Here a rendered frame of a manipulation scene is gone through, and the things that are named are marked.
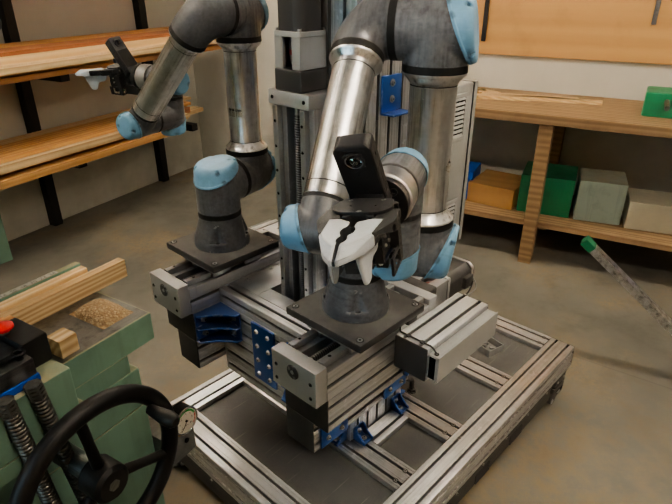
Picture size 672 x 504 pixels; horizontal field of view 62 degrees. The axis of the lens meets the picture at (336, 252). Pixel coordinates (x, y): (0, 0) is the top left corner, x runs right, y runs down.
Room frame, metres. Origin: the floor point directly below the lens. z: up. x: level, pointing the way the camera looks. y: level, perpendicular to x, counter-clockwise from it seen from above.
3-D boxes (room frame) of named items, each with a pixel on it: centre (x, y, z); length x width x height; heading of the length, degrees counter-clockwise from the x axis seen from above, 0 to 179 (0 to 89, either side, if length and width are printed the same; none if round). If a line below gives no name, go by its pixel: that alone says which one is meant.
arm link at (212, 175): (1.42, 0.31, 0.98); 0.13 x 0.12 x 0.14; 151
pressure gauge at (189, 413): (0.89, 0.32, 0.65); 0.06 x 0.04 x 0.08; 149
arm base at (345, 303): (1.08, -0.04, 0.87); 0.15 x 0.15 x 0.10
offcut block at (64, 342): (0.79, 0.47, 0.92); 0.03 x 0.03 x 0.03; 60
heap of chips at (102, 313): (0.92, 0.45, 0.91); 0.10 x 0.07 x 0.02; 59
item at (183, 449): (0.93, 0.38, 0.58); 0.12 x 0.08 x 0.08; 59
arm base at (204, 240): (1.42, 0.32, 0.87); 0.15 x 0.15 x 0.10
